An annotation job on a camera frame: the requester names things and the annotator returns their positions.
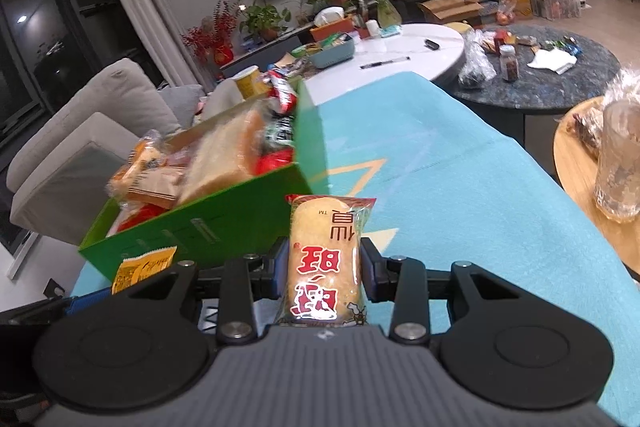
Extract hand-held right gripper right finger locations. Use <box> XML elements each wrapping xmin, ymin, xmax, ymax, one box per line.
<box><xmin>359</xmin><ymin>237</ymin><xmax>526</xmax><ymax>345</ymax></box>

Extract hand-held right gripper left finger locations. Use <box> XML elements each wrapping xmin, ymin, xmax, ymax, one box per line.
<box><xmin>117</xmin><ymin>237</ymin><xmax>292</xmax><ymax>345</ymax></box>

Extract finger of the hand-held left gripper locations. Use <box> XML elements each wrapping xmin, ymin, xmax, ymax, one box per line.
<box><xmin>0</xmin><ymin>289</ymin><xmax>116</xmax><ymax>325</ymax></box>

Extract yellow rice cracker packet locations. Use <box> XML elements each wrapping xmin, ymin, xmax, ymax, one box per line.
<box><xmin>272</xmin><ymin>193</ymin><xmax>377</xmax><ymax>328</ymax></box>

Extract small orange snack packet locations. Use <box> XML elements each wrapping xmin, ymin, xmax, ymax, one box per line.
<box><xmin>111</xmin><ymin>246</ymin><xmax>178</xmax><ymax>295</ymax></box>

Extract green cardboard box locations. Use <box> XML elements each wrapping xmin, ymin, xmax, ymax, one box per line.
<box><xmin>77</xmin><ymin>77</ymin><xmax>328</xmax><ymax>283</ymax></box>

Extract red yellow cracker packet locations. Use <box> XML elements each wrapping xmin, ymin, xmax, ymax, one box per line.
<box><xmin>252</xmin><ymin>149</ymin><xmax>296</xmax><ymax>178</ymax></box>

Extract orange cake packet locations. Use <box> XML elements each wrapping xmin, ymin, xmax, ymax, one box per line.
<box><xmin>107</xmin><ymin>129</ymin><xmax>186</xmax><ymax>210</ymax></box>

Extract sliced bread bag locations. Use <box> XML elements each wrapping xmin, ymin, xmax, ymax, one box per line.
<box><xmin>177</xmin><ymin>104</ymin><xmax>268</xmax><ymax>208</ymax></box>

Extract grey-green snack packet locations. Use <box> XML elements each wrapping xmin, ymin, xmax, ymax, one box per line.
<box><xmin>260</xmin><ymin>112</ymin><xmax>296</xmax><ymax>152</ymax></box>

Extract red white packet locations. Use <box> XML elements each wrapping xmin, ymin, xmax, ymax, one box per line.
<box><xmin>262</xmin><ymin>69</ymin><xmax>303</xmax><ymax>115</ymax></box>

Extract blue tablecloth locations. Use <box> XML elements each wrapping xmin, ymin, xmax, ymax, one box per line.
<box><xmin>70</xmin><ymin>72</ymin><xmax>640</xmax><ymax>427</ymax></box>

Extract grey sofa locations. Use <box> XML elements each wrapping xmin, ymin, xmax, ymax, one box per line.
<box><xmin>5</xmin><ymin>57</ymin><xmax>211</xmax><ymax>248</ymax></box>

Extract yellow can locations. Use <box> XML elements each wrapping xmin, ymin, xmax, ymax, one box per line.
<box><xmin>232</xmin><ymin>66</ymin><xmax>271</xmax><ymax>100</ymax></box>

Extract black pen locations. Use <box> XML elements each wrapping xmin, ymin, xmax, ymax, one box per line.
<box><xmin>360</xmin><ymin>56</ymin><xmax>411</xmax><ymax>70</ymax></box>

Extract pile of small packets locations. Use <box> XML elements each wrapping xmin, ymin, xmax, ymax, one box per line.
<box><xmin>260</xmin><ymin>61</ymin><xmax>313</xmax><ymax>82</ymax></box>

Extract blue-grey basket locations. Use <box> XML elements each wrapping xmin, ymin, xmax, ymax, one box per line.
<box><xmin>305</xmin><ymin>36</ymin><xmax>357</xmax><ymax>68</ymax></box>

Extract white oval table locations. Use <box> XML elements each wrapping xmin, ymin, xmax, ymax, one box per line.
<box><xmin>210</xmin><ymin>23</ymin><xmax>467</xmax><ymax>118</ymax></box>

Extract round wooden table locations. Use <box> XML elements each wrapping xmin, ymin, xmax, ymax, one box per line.
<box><xmin>552</xmin><ymin>96</ymin><xmax>640</xmax><ymax>278</ymax></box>

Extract orange tissue box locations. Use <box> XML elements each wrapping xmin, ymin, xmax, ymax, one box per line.
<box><xmin>310</xmin><ymin>7</ymin><xmax>356</xmax><ymax>42</ymax></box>

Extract spice jar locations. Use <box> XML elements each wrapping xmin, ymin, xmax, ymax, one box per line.
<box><xmin>499</xmin><ymin>44</ymin><xmax>520</xmax><ymax>82</ymax></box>

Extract red berry plant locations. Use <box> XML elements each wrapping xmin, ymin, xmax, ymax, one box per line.
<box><xmin>181</xmin><ymin>0</ymin><xmax>240</xmax><ymax>66</ymax></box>

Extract dark round marble table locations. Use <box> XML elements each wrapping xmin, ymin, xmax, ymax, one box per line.
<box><xmin>445</xmin><ymin>23</ymin><xmax>621</xmax><ymax>152</ymax></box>

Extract small red box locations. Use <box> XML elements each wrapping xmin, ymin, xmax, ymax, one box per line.
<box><xmin>492</xmin><ymin>29</ymin><xmax>516</xmax><ymax>52</ymax></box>

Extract glass mug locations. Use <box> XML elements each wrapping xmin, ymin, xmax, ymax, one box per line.
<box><xmin>592</xmin><ymin>99</ymin><xmax>640</xmax><ymax>223</ymax></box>

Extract open cardboard box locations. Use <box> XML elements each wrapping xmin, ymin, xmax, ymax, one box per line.
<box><xmin>417</xmin><ymin>0</ymin><xmax>486</xmax><ymax>26</ymax></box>

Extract dark glass window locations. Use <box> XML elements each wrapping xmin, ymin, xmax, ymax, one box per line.
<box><xmin>0</xmin><ymin>0</ymin><xmax>151</xmax><ymax>253</ymax></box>

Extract white paper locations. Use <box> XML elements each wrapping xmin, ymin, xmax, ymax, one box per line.
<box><xmin>527</xmin><ymin>48</ymin><xmax>578</xmax><ymax>75</ymax></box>

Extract clear bag of oranges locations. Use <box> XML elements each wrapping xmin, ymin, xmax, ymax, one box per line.
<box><xmin>494</xmin><ymin>0</ymin><xmax>516</xmax><ymax>26</ymax></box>

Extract green wrapped candies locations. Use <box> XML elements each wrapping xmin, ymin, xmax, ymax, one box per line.
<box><xmin>542</xmin><ymin>36</ymin><xmax>586</xmax><ymax>56</ymax></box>

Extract orange yellow carton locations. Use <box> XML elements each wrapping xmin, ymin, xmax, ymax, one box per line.
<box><xmin>500</xmin><ymin>0</ymin><xmax>533</xmax><ymax>18</ymax></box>

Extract clear plastic food bag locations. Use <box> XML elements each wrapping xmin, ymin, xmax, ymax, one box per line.
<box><xmin>570</xmin><ymin>67</ymin><xmax>640</xmax><ymax>158</ymax></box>

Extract clear storage boxes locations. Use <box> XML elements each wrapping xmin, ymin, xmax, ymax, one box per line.
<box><xmin>530</xmin><ymin>0</ymin><xmax>586</xmax><ymax>20</ymax></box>

